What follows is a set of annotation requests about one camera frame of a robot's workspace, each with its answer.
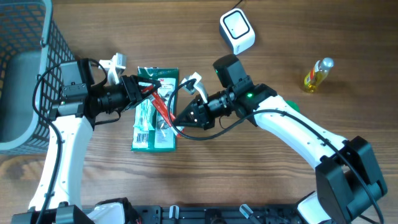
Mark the white barcode scanner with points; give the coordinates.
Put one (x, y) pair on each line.
(236, 31)

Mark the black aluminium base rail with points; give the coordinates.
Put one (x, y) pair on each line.
(267, 214)

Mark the red snack stick packet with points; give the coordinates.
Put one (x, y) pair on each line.
(161, 107)

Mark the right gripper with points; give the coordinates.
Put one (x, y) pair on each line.
(204, 117)

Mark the grey plastic mesh basket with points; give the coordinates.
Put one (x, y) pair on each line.
(31, 47)

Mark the mint green wipes packet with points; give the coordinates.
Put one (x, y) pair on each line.
(145, 116)

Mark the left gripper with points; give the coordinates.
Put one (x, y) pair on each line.
(129, 89)

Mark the green white can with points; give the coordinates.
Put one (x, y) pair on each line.
(293, 105)

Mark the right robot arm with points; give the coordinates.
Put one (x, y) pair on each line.
(348, 177)

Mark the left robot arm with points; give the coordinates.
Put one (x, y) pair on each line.
(71, 121)

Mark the yellow oil bottle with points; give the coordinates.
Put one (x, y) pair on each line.
(317, 74)

